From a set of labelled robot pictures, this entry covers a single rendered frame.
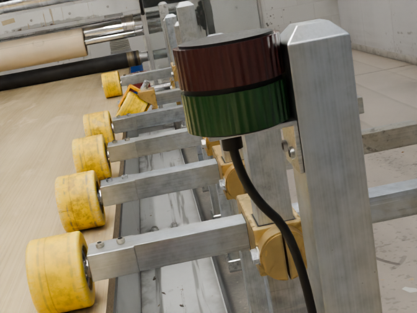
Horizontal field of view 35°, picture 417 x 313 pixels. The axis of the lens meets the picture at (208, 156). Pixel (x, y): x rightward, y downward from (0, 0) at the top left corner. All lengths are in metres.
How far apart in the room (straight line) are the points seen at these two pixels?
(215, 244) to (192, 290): 0.66
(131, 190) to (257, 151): 0.34
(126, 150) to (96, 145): 0.05
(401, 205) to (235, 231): 0.18
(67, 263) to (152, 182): 0.28
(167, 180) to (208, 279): 0.50
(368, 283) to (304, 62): 0.14
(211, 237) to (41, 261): 0.17
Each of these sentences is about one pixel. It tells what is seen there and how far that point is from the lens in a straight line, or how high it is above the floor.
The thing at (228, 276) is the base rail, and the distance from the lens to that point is 1.20.
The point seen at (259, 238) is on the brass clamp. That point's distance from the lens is 0.65.
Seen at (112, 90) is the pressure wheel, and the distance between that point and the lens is 2.15.
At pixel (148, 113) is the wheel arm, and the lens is 1.42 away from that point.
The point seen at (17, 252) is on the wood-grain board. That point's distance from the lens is 0.94.
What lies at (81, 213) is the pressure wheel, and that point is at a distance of 0.92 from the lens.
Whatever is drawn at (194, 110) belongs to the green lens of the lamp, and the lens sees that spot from 0.36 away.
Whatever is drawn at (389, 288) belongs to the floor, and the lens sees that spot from 2.61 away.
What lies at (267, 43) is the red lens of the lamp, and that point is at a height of 1.17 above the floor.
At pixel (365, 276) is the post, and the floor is 1.02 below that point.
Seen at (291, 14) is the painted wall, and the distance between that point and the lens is 9.48.
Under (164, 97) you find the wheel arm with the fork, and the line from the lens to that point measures 1.66.
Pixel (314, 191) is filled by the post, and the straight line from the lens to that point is 0.38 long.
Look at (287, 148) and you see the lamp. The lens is 0.40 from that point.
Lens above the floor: 1.21
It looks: 15 degrees down
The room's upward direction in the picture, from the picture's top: 10 degrees counter-clockwise
